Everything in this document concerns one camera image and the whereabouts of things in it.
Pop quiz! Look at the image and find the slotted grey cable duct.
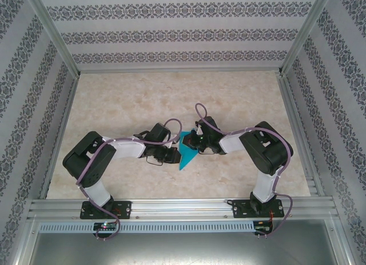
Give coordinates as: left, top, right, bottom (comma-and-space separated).
39, 221, 256, 234

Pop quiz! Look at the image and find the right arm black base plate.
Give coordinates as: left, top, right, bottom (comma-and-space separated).
232, 199, 284, 219

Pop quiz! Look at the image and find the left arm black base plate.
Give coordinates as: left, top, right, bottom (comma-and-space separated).
79, 201, 132, 220

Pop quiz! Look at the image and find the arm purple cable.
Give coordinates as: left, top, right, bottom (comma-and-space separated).
194, 103, 295, 238
75, 118, 184, 240

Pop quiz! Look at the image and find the grey metal sheet panel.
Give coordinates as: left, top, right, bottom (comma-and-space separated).
17, 232, 352, 265

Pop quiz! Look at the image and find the aluminium side rail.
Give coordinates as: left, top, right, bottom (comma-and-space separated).
277, 72, 325, 197

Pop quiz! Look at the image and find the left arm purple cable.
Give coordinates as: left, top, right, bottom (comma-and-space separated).
75, 118, 184, 240

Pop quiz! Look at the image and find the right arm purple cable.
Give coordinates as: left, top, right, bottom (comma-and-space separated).
194, 103, 295, 238

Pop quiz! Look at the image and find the aluminium mounting rail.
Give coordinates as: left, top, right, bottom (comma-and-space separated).
27, 198, 336, 220

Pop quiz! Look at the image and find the aluminium frame post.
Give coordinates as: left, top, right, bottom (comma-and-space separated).
276, 0, 335, 77
25, 0, 81, 77

